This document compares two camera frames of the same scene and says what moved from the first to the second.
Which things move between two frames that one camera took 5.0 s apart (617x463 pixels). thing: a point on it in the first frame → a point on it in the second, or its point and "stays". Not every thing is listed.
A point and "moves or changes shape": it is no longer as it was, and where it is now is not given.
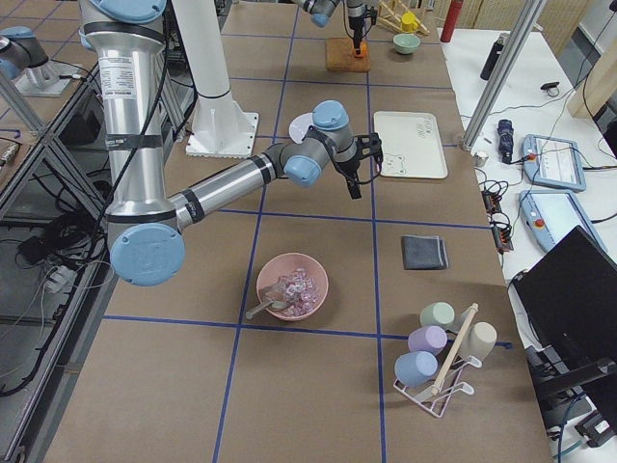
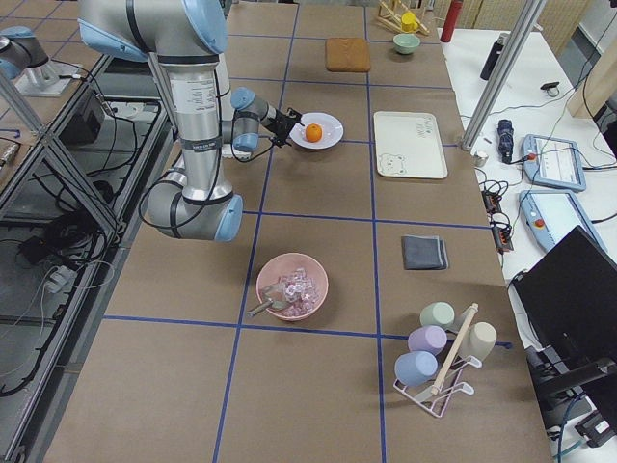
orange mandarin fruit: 363,51 moves or changes shape
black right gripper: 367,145 → 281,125
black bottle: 493,55 stays
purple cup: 429,339 stays
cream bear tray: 412,146 stays
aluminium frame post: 530,14 stays
